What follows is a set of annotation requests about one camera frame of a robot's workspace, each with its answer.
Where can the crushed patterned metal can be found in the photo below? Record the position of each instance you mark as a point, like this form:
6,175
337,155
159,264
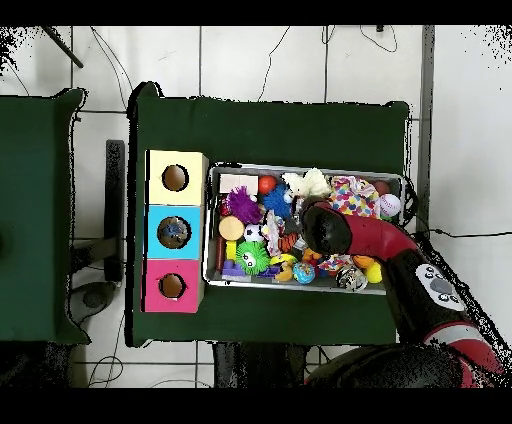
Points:
352,277

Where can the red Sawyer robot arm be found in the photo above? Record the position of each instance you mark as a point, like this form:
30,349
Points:
384,236

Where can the shallow mesh bin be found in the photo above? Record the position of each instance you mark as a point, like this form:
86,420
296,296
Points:
256,281

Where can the wooden box with three holes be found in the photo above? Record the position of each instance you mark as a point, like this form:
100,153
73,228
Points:
176,196

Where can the purple spiky ball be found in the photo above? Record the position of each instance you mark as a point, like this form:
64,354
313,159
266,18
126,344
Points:
244,206

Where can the small soccer ball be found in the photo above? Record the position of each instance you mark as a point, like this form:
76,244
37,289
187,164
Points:
254,233

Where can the blue spiky ball with eyes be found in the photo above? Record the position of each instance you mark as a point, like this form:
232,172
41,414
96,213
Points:
276,200

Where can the smooth orange ball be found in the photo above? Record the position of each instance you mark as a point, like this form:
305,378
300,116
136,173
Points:
266,184

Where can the green spiky ball with eyes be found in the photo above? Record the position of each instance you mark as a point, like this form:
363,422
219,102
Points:
252,259

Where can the globe print ball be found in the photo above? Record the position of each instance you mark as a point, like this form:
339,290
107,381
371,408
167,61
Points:
304,272

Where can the dark green table cloth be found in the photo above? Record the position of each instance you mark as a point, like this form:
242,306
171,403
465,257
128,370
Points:
280,132

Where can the colourful dotted cloth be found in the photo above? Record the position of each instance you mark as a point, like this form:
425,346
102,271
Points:
354,196

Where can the yellow ball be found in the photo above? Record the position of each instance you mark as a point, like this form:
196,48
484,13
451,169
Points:
374,272

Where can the white baseball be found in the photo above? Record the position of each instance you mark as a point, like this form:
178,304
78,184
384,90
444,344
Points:
390,205

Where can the black upright stand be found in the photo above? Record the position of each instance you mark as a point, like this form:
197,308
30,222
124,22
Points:
114,200

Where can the grey rounded floor base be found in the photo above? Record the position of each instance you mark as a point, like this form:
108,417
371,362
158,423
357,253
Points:
94,298

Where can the green covered side table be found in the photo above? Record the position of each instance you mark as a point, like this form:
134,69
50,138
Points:
36,220

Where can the black tripod leg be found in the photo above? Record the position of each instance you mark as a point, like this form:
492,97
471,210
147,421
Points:
64,48

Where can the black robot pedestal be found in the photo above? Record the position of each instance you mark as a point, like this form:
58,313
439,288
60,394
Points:
260,368

